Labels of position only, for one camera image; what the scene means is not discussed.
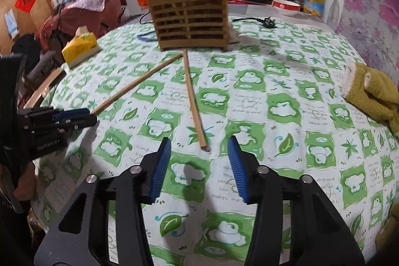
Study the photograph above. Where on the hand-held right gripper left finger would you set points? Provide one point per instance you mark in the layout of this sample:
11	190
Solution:
162	169

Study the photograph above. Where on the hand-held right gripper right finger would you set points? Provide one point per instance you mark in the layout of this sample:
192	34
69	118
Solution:
238	169

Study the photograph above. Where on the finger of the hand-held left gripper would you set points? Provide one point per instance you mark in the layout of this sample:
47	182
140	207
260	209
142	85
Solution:
73	113
81	122

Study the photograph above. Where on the slender wooden chopstick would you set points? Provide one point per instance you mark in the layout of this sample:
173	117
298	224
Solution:
137	83
194	104

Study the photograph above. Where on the wooden chopstick holder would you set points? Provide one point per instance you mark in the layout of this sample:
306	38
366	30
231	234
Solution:
190	26

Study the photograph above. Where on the person's left hand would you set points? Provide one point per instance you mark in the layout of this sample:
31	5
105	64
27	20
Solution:
26	182

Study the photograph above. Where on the brown wooden chair back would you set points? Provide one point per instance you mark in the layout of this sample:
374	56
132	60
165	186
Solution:
40	91

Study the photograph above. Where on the green printed tablecloth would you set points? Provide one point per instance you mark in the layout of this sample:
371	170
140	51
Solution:
280	129

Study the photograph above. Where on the yellow tissue pack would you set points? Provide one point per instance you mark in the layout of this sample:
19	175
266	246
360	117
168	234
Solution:
81	48

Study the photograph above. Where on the dark cloth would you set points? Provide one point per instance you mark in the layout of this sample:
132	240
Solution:
26	51

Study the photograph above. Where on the maroon cloth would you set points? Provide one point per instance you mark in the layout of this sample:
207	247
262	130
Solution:
78	16

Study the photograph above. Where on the olive plush toy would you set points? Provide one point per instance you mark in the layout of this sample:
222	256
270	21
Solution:
371	91

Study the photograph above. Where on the yellow plush toy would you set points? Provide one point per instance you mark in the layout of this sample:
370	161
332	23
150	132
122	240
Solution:
389	228

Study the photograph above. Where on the red and white bowl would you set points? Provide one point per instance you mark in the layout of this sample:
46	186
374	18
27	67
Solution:
286	7

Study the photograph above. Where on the pink floral cover sheet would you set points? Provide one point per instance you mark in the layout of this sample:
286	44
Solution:
367	4

